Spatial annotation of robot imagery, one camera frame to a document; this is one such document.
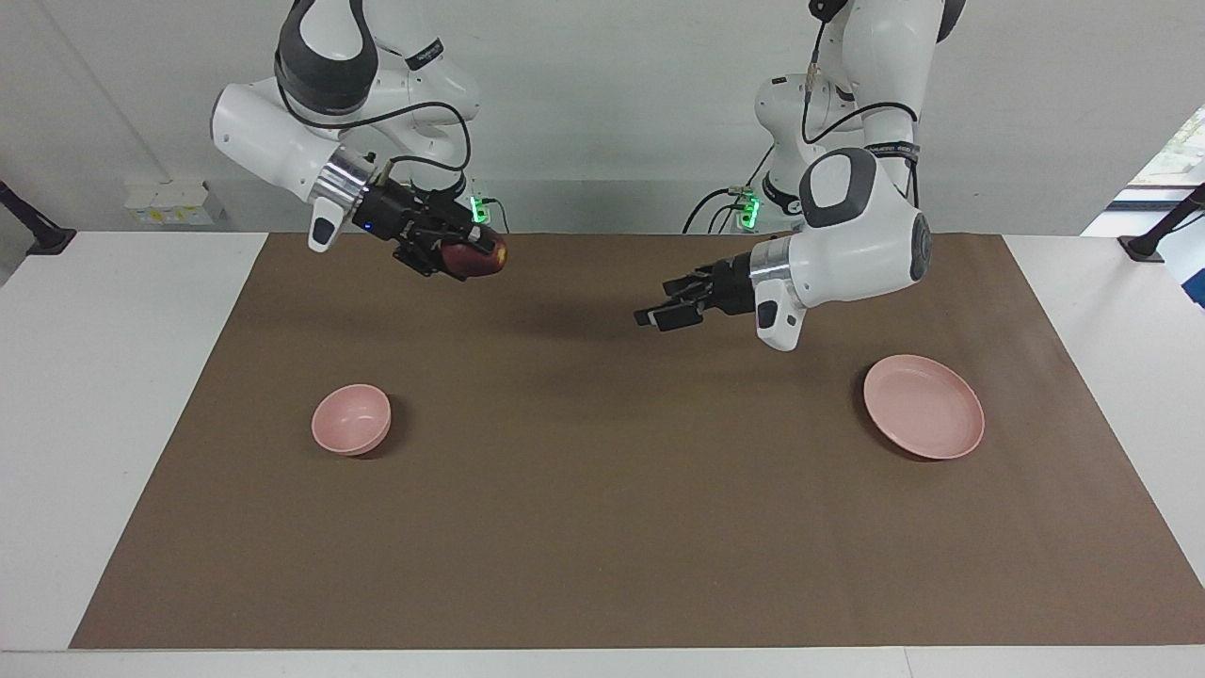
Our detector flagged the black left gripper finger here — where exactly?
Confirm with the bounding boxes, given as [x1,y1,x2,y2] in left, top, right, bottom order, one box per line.
[662,266,721,299]
[634,297,709,332]

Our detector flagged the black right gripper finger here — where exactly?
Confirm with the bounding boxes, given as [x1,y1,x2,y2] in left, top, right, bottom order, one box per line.
[419,193,498,257]
[395,240,469,280]

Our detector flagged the dark red apple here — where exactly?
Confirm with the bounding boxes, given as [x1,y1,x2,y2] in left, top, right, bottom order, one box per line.
[441,237,508,280]

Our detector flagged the pink bowl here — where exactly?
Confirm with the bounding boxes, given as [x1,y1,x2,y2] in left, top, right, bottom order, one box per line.
[312,383,393,457]

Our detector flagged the pink plate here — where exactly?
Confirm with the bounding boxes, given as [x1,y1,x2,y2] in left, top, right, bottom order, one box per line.
[863,354,986,461]

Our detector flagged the brown table mat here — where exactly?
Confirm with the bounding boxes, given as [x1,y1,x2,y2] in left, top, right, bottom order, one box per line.
[69,232,1205,651]

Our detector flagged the black clamp stand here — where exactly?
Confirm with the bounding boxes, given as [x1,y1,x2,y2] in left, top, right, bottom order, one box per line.
[0,179,76,256]
[1118,184,1205,263]

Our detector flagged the glass window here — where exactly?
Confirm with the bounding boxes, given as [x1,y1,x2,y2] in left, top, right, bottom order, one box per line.
[1081,111,1205,238]

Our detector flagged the black right base cables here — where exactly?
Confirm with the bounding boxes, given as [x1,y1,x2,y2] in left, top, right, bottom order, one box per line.
[471,193,511,234]

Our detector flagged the black base cables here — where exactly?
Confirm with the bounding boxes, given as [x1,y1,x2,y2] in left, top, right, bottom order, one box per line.
[471,193,511,234]
[683,184,759,234]

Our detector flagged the black left base cables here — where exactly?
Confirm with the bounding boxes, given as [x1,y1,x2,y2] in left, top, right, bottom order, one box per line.
[683,184,759,234]

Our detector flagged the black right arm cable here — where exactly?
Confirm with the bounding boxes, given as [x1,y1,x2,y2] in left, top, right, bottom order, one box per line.
[275,47,472,185]

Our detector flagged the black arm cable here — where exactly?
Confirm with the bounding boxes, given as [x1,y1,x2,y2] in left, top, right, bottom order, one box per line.
[800,0,922,206]
[275,47,472,185]

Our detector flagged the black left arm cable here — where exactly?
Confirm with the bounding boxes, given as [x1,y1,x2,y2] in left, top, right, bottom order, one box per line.
[800,0,922,206]

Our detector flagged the white wall socket box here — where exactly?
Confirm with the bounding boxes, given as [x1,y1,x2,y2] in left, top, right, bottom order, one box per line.
[124,179,227,227]

